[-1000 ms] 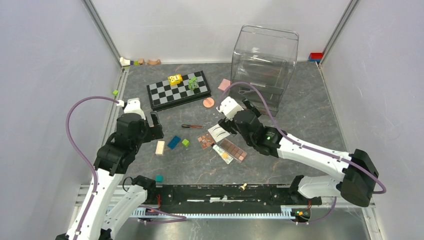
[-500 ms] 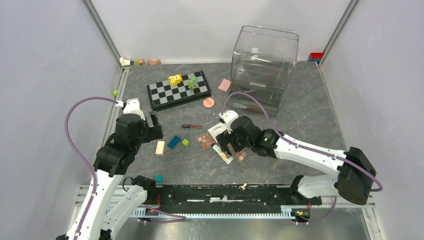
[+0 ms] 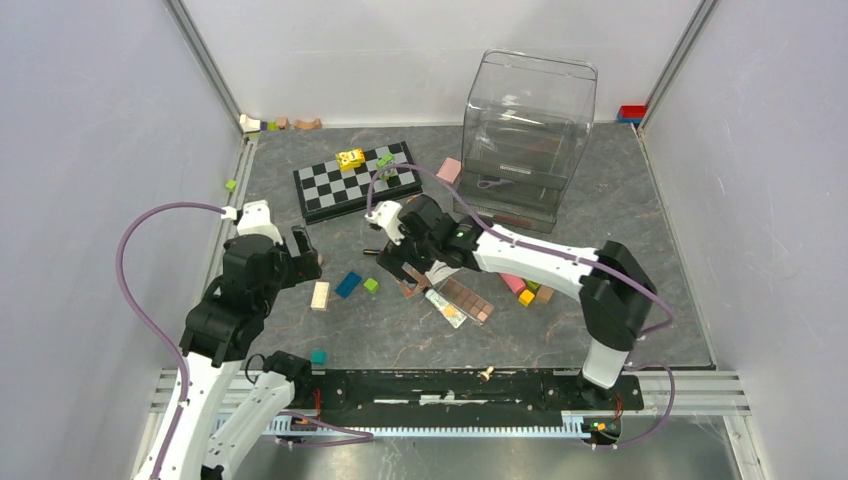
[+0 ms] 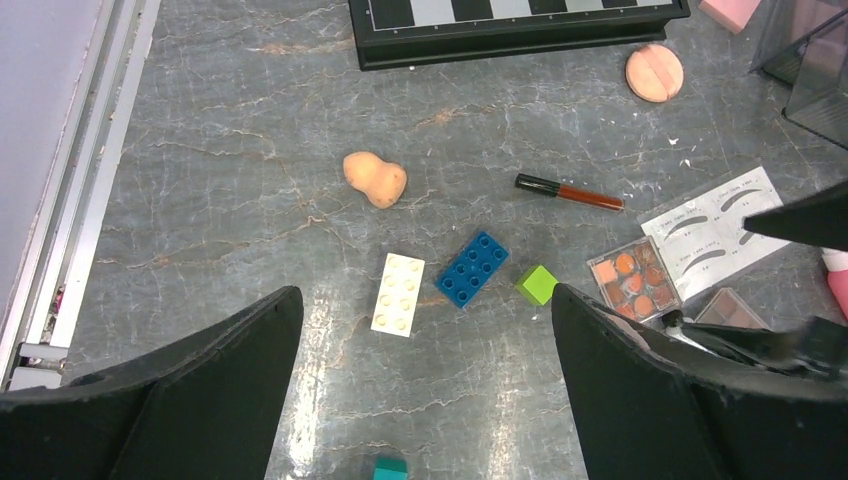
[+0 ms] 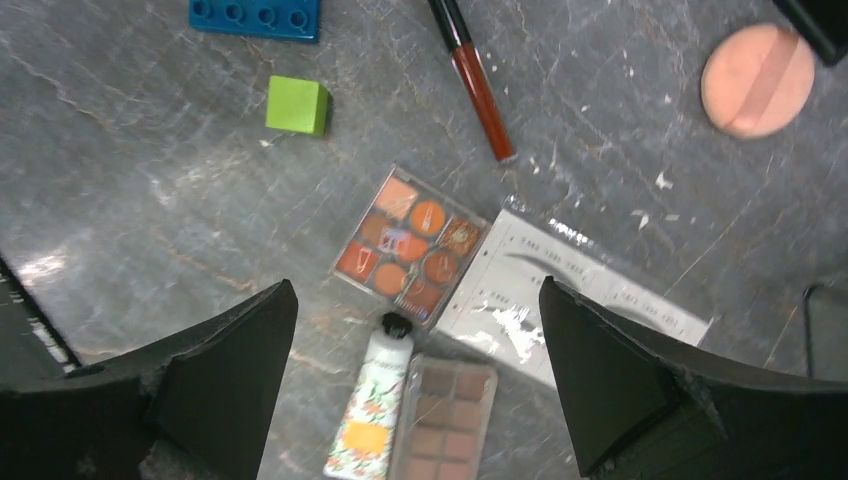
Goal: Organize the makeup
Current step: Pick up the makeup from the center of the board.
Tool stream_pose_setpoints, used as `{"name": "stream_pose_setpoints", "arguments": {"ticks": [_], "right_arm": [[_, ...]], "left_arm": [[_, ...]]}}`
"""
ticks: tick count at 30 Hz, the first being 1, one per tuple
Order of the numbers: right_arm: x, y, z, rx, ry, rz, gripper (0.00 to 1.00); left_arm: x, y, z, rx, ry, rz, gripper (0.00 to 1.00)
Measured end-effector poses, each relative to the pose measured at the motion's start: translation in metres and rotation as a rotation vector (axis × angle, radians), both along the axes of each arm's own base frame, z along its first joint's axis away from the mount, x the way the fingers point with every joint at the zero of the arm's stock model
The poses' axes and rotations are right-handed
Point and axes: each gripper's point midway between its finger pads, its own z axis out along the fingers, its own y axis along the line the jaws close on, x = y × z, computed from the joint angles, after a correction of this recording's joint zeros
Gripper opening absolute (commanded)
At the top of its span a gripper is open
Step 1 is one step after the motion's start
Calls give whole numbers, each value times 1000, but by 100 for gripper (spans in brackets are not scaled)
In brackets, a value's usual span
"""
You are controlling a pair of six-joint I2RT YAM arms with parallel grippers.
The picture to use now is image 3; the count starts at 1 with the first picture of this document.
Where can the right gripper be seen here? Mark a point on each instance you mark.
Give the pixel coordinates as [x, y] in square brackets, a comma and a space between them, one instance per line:
[392, 258]

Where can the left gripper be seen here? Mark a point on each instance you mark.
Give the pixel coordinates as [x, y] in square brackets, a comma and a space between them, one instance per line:
[303, 266]

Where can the small clear eyeshadow palette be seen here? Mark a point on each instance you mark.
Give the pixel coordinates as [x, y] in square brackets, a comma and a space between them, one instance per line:
[415, 283]

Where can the cream wooden block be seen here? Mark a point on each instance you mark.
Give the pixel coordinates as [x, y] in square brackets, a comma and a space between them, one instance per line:
[320, 296]

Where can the blue block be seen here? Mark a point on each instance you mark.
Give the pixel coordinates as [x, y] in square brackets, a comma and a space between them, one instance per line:
[348, 284]

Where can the brown eyeshadow palette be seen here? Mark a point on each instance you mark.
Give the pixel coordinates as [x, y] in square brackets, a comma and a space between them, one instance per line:
[474, 306]

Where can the pink bottle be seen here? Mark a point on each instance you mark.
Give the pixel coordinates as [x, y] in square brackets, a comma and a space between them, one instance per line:
[514, 283]

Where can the clear acrylic makeup organizer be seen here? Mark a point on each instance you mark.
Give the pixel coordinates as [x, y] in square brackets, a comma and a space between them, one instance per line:
[528, 119]

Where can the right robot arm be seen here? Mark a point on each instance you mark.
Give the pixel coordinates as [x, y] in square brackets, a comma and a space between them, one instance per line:
[614, 292]

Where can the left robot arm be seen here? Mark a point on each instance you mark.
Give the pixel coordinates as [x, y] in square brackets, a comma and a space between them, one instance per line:
[218, 335]

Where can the small green cube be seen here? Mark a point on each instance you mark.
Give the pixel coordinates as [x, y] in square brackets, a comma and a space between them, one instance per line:
[371, 285]

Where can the white eyebrow stencil card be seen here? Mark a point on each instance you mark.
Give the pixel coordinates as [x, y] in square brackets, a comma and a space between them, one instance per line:
[439, 272]

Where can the black white chessboard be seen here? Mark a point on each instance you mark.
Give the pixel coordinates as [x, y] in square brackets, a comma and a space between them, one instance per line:
[325, 191]

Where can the white cream tube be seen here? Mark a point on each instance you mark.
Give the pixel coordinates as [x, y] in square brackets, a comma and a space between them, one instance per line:
[450, 312]

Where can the green toy block on chessboard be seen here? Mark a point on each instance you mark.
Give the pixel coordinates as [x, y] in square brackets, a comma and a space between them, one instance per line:
[385, 167]

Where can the yellow toy block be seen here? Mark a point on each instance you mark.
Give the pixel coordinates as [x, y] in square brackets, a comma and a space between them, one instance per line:
[350, 159]

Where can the teal cube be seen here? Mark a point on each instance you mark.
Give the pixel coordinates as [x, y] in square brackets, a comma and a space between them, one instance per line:
[318, 357]

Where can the pink sponge pad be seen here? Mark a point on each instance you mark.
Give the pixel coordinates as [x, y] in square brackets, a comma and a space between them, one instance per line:
[449, 171]

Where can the yellow cube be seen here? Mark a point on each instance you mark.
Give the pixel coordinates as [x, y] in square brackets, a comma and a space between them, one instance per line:
[526, 297]

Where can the green lego brick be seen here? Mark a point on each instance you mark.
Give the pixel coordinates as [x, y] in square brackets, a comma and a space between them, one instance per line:
[532, 285]

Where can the wooden blocks in corner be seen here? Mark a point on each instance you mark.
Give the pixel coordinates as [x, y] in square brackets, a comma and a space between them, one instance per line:
[251, 125]

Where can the white chess pawn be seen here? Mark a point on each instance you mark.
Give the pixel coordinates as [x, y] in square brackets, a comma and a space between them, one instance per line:
[486, 374]

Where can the brown wooden cube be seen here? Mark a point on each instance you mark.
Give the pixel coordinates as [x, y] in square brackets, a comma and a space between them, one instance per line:
[544, 294]

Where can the red blue bricks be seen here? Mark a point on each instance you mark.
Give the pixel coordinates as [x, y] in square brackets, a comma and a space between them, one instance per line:
[632, 114]

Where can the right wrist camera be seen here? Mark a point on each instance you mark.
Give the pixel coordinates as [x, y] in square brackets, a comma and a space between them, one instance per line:
[385, 217]

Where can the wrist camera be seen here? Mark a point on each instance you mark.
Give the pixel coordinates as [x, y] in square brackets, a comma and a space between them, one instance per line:
[385, 217]
[253, 218]

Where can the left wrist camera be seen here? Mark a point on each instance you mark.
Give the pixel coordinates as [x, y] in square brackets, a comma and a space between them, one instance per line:
[253, 218]

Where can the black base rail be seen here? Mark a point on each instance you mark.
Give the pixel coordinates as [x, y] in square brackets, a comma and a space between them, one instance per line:
[419, 398]

